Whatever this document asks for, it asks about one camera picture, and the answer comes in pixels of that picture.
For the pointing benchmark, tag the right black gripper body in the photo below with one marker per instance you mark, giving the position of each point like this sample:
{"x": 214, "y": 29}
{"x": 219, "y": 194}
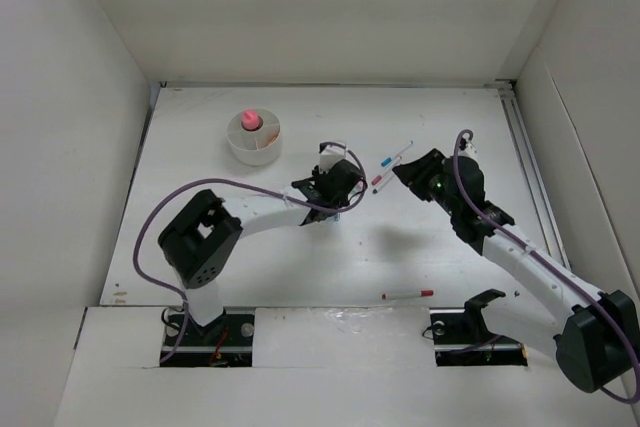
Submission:
{"x": 435, "y": 189}

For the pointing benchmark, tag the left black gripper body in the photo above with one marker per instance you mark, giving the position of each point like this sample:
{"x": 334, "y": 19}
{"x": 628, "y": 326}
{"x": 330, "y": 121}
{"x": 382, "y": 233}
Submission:
{"x": 316, "y": 174}

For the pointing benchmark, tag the pink glue bottle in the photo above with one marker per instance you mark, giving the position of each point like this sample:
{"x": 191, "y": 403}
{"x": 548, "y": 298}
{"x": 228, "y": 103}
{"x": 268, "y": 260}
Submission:
{"x": 251, "y": 121}

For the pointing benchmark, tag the red capped white pen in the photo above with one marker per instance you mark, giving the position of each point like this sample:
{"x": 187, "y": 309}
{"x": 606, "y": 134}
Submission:
{"x": 405, "y": 295}

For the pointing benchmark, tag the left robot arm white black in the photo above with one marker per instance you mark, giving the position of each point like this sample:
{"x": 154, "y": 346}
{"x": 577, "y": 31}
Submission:
{"x": 198, "y": 242}

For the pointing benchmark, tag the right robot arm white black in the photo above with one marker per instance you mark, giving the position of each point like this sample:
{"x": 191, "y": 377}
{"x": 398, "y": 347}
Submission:
{"x": 592, "y": 335}

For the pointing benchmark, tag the blue capped white pen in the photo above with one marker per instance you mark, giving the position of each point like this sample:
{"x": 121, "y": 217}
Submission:
{"x": 397, "y": 153}

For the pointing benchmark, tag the pink capped white pen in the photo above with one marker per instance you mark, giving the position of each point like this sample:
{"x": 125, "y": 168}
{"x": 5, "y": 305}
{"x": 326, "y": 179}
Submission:
{"x": 380, "y": 178}

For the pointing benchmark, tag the purple capped white pen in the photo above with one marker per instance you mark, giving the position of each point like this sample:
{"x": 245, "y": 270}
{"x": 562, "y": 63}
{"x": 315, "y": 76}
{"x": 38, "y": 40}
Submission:
{"x": 380, "y": 186}

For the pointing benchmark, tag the white round divided container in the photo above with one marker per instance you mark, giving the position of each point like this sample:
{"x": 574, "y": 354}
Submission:
{"x": 250, "y": 148}

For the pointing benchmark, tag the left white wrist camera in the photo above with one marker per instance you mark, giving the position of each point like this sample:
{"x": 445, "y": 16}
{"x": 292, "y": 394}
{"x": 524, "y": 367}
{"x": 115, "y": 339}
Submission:
{"x": 330, "y": 153}

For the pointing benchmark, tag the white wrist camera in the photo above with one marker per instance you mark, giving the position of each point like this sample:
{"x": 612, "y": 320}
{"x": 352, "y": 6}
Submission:
{"x": 330, "y": 153}
{"x": 468, "y": 150}

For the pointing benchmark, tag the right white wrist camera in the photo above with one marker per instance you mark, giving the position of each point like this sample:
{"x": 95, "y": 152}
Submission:
{"x": 468, "y": 150}

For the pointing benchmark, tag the aluminium rail right side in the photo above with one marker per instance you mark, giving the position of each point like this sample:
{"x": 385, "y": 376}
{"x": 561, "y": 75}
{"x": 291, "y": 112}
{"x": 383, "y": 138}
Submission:
{"x": 524, "y": 150}

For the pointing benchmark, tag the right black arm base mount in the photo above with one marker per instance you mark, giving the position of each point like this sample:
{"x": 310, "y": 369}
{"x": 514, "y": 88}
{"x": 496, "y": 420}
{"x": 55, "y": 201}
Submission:
{"x": 461, "y": 338}

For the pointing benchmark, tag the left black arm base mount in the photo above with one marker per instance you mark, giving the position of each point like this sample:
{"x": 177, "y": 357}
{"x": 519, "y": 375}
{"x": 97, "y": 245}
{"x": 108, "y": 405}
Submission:
{"x": 226, "y": 343}

